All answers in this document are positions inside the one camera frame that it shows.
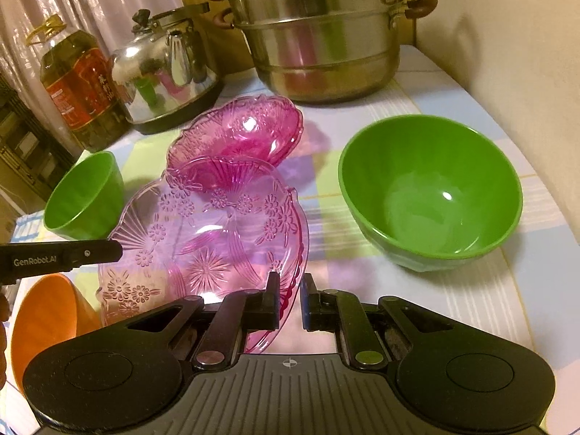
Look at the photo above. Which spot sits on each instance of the pink transparent plastic bowls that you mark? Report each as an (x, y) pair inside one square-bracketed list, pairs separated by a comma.
[(217, 235)]

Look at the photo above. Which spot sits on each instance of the checked pastel tablecloth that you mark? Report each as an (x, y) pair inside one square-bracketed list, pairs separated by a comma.
[(326, 235)]

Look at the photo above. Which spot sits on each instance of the person's left hand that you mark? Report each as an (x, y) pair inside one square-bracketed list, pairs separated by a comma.
[(2, 353)]

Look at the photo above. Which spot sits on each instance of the dark rack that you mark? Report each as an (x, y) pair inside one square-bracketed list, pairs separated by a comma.
[(22, 145)]

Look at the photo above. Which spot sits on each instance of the large green bowl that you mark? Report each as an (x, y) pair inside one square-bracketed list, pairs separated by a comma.
[(430, 199)]

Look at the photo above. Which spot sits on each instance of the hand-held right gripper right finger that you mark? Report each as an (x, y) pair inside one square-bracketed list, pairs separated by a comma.
[(309, 300)]

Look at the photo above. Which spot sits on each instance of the orange bowl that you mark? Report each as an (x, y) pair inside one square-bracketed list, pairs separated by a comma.
[(45, 321)]

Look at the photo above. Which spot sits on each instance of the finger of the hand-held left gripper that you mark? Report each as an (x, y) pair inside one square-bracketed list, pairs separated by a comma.
[(54, 260)]

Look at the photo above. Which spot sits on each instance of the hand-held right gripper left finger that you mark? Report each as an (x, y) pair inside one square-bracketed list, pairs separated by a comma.
[(272, 300)]

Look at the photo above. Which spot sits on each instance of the stainless steel pot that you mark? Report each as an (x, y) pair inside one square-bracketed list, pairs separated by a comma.
[(326, 63)]

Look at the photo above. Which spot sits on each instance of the cooking oil bottle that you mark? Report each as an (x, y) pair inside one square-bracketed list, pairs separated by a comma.
[(77, 90)]

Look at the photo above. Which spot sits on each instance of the small green bowl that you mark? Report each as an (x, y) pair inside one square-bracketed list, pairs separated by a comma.
[(86, 195)]

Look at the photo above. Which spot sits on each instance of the metal pot at left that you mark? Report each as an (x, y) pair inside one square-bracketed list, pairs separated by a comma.
[(154, 77)]

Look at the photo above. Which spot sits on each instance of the pink patterned plastic bowl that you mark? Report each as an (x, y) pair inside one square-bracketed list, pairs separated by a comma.
[(244, 131)]

